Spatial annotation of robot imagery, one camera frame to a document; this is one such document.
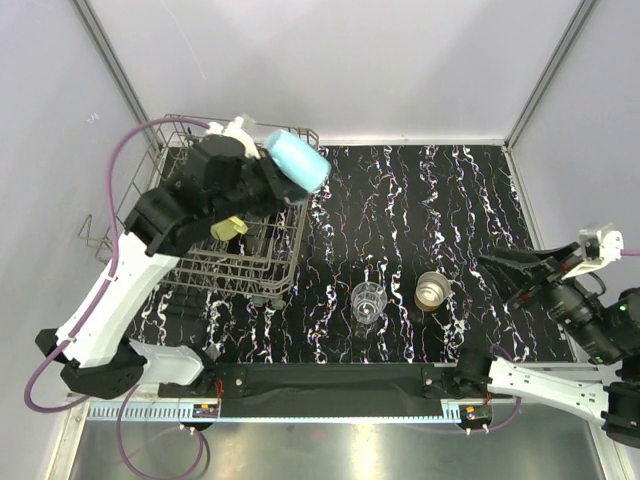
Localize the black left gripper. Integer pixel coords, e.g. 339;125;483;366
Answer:
208;147;309;224

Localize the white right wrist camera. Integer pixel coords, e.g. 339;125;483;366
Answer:
562;223;624;280

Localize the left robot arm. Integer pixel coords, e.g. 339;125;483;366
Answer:
35;131;330;399

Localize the grey wire dish rack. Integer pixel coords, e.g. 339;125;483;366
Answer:
78;113;321;309

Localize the black marble pattern mat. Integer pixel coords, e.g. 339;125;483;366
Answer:
128;145;572;364

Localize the brown metal cup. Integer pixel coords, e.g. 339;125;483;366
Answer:
414;271;451;312

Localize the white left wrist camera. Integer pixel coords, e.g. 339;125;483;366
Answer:
203;115;260;159

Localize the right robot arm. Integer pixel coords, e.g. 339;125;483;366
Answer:
452;234;639;448

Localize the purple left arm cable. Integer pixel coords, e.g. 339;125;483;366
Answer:
23;115;211;414

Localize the clear glass cup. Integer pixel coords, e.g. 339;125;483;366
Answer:
351;282;387;325

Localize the white slotted cable duct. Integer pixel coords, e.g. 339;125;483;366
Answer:
88;401;220;423

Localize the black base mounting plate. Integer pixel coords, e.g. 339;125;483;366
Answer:
157;362;514;419

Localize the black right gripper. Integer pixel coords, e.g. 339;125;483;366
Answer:
473;238;621;361

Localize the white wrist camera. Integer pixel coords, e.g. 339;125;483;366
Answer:
562;223;624;280
203;115;260;159

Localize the paper cup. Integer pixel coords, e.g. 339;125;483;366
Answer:
210;216;248;242

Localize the blue mug cream inside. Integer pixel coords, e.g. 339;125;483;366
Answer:
264;130;331;193

